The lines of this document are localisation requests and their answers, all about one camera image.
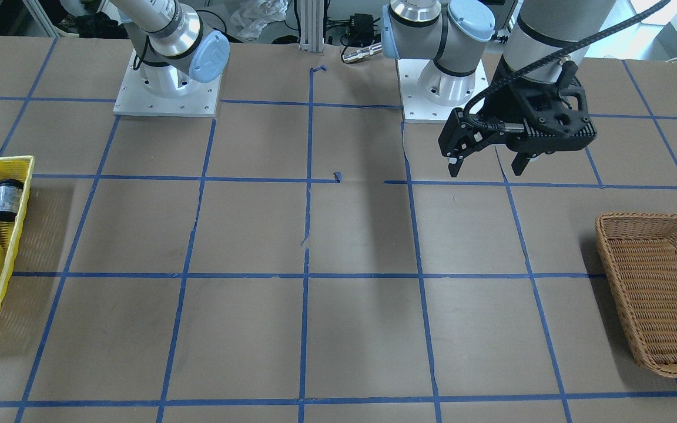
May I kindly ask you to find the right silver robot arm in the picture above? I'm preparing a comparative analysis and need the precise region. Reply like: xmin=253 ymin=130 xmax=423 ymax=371
xmin=112 ymin=1 xmax=230 ymax=110

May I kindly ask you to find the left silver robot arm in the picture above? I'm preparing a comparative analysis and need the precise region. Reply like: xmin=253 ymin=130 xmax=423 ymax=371
xmin=380 ymin=1 xmax=614 ymax=177

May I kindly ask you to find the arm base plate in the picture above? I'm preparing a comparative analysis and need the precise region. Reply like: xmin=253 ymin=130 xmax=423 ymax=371
xmin=397 ymin=59 xmax=488 ymax=124
xmin=113 ymin=51 xmax=223 ymax=118

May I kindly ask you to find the brown wicker basket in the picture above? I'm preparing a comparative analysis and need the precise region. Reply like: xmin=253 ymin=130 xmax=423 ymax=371
xmin=595 ymin=212 xmax=677 ymax=378

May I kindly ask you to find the small dark bottle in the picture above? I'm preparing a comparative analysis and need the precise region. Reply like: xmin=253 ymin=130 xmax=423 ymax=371
xmin=0 ymin=179 xmax=24 ymax=223

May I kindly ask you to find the aluminium frame post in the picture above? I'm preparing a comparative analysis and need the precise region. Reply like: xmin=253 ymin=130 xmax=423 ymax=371
xmin=294 ymin=1 xmax=327 ymax=54

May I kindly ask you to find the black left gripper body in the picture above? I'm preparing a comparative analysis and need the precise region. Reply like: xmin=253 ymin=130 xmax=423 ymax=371
xmin=438 ymin=77 xmax=597 ymax=160

